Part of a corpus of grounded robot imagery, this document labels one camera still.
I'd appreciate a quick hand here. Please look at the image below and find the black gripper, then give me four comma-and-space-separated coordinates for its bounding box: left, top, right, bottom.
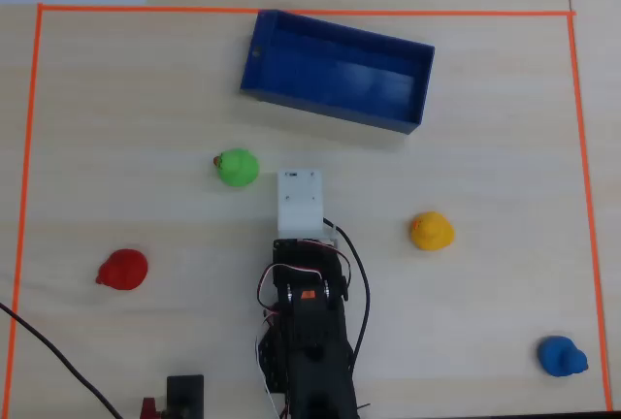
271, 238, 351, 303

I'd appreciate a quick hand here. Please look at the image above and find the yellow rubber duck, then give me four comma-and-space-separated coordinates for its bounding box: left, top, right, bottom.
409, 210, 456, 251

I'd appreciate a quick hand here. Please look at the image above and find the green rubber duck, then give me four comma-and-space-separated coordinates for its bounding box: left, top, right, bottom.
212, 147, 261, 189

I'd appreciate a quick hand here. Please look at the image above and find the red rubber duck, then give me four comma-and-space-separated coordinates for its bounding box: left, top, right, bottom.
95, 248, 148, 291

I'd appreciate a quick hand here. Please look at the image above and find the blue plastic box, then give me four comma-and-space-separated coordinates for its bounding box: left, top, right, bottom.
239, 9, 436, 136

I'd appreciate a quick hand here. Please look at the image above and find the blue rubber duck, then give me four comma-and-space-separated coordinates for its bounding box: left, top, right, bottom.
537, 336, 590, 378

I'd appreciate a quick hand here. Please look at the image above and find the black clamp stand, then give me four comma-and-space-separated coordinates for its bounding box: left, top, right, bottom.
165, 373, 206, 419

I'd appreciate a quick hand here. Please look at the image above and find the long orange tape strip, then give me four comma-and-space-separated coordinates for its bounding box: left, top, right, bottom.
37, 3, 577, 18

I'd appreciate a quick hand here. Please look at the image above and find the black camera cable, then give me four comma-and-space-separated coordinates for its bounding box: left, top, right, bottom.
321, 216, 373, 360

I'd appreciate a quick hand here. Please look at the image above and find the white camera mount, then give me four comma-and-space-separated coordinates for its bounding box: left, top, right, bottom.
276, 167, 325, 240

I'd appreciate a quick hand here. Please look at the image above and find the long black cable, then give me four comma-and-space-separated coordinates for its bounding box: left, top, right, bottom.
0, 301, 125, 419

